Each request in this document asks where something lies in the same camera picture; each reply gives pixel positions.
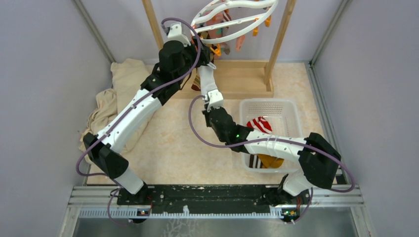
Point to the white round clip hanger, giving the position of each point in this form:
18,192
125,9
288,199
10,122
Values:
211,17

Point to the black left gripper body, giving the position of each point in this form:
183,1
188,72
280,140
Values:
190,53

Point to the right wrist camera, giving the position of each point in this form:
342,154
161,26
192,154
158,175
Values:
213,100

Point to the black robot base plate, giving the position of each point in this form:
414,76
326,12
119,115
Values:
212,199

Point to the beige striped ribbed sock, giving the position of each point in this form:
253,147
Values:
196,84

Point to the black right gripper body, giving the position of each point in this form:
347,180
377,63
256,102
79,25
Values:
206,114

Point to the orange clothes clip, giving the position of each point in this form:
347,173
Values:
216,50

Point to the aluminium rail front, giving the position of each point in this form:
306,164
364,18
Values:
99,202

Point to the red white striped sock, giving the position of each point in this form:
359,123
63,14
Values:
260,124

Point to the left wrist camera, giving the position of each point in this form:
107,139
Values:
175,33

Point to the white perforated plastic basket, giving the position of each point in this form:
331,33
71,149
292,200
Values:
284,120

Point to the wooden hanger stand frame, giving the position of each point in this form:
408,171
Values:
244,79

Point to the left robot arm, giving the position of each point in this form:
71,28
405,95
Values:
104,147

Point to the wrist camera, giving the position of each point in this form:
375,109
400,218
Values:
175,33
213,100

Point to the mustard yellow sock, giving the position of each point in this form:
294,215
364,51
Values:
270,162

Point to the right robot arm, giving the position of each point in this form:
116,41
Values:
317,159

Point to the beige crumpled cloth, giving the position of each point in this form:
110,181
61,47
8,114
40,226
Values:
126,80

